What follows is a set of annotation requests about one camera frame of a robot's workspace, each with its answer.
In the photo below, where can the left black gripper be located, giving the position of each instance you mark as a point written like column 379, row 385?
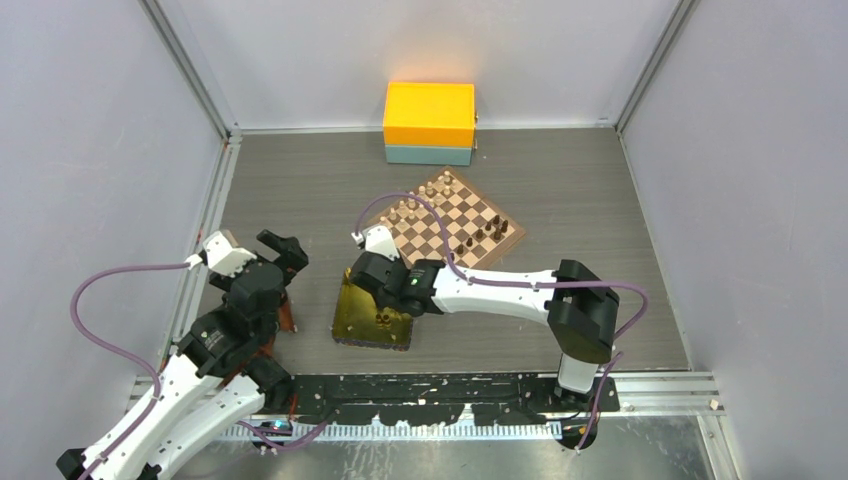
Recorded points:
column 292, row 256

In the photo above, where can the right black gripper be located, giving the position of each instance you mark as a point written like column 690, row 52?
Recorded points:
column 393, row 262

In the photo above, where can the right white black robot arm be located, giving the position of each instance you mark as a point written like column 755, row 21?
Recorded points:
column 580, row 310

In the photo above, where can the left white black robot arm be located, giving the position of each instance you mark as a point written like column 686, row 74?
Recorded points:
column 221, row 371

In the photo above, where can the yellow transparent tray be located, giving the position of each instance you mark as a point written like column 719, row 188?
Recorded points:
column 354, row 321

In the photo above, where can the brown cloth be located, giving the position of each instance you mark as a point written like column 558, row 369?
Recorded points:
column 286, row 324

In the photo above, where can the wooden chessboard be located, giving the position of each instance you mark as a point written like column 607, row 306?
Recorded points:
column 447, row 215

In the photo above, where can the grey-blue box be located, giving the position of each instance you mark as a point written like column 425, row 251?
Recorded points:
column 428, row 155

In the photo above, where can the yellow box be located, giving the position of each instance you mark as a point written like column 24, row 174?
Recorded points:
column 430, row 114

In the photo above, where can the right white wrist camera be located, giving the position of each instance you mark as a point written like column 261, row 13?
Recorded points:
column 378, row 239

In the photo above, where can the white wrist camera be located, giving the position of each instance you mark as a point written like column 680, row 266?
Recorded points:
column 222, row 254
column 378, row 239

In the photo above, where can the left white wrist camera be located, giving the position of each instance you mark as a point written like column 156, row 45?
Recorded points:
column 222, row 254

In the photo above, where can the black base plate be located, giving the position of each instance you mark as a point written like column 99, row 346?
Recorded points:
column 494, row 399

